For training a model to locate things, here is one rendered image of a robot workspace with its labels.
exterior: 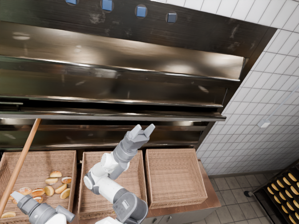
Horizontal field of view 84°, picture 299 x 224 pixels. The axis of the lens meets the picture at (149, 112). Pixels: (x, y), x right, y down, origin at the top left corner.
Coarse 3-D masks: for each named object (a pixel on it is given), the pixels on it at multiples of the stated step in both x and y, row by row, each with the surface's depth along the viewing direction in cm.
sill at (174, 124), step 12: (0, 120) 120; (12, 120) 122; (24, 120) 124; (48, 120) 129; (60, 120) 131; (72, 120) 134; (84, 120) 136; (96, 120) 139; (108, 120) 142; (120, 120) 145; (132, 120) 148
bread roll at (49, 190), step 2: (46, 186) 143; (48, 186) 143; (50, 186) 144; (44, 188) 143; (46, 188) 142; (48, 188) 141; (50, 188) 142; (52, 188) 143; (44, 190) 142; (46, 190) 142; (48, 190) 141; (50, 190) 141; (52, 190) 142; (46, 192) 141; (48, 192) 141; (50, 192) 140; (52, 192) 141; (46, 194) 141; (48, 194) 140; (50, 194) 140; (52, 194) 141
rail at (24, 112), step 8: (0, 112) 95; (8, 112) 96; (16, 112) 97; (24, 112) 98; (32, 112) 99; (40, 112) 100; (48, 112) 101; (56, 112) 103; (64, 112) 104; (72, 112) 105; (80, 112) 107; (88, 112) 108; (96, 112) 110; (104, 112) 112
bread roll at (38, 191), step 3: (36, 189) 140; (39, 189) 140; (42, 189) 142; (33, 192) 138; (36, 192) 139; (39, 192) 139; (42, 192) 141; (33, 195) 139; (36, 195) 139; (39, 195) 140
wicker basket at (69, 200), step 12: (12, 156) 139; (36, 156) 144; (48, 156) 147; (0, 168) 131; (12, 168) 144; (24, 168) 147; (36, 168) 150; (48, 168) 153; (60, 168) 156; (72, 168) 159; (0, 180) 132; (24, 180) 148; (36, 180) 150; (60, 180) 154; (72, 180) 137; (0, 192) 132; (72, 192) 138; (12, 204) 133; (60, 204) 140; (72, 204) 140; (24, 216) 118
